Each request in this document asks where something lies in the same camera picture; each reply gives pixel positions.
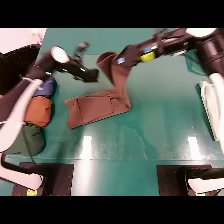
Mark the teal garment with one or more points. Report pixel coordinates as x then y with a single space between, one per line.
194 63

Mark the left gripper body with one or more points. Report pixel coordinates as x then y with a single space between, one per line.
85 73

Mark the dark green garment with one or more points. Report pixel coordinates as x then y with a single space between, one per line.
28 141

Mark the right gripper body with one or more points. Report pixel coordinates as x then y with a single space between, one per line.
133 53

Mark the brown garment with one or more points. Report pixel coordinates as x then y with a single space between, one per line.
100 106

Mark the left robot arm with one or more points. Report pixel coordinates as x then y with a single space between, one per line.
20 100

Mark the blue garment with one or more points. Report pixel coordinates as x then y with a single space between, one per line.
47 87

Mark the black garment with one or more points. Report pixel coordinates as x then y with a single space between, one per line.
15 63

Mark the white garment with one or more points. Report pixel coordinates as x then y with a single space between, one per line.
211 106

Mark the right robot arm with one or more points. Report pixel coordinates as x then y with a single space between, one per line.
210 53

